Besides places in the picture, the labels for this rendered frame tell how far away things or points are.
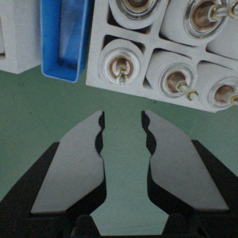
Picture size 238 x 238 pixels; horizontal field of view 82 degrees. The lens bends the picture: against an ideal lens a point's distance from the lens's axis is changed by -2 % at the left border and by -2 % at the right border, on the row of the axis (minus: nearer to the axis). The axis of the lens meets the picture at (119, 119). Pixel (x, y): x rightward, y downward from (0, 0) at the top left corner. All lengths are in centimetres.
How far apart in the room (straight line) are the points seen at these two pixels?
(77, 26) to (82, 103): 28
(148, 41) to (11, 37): 31
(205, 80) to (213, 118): 42
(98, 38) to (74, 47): 21
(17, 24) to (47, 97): 31
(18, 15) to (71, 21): 17
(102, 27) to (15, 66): 23
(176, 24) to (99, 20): 16
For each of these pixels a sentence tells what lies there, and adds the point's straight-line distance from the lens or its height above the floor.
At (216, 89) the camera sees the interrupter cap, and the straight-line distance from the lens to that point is 37.
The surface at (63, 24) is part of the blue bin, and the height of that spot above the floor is 0.
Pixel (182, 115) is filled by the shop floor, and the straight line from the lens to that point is 69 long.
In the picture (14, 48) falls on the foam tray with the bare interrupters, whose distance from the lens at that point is 43.
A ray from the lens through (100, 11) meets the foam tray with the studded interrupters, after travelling 36.
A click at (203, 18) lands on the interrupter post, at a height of 26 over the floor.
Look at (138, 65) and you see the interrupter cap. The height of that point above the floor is 25.
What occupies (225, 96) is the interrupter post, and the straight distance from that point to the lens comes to 37.
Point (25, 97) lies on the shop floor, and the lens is 70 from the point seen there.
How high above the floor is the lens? 54
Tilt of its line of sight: 58 degrees down
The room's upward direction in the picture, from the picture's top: 180 degrees clockwise
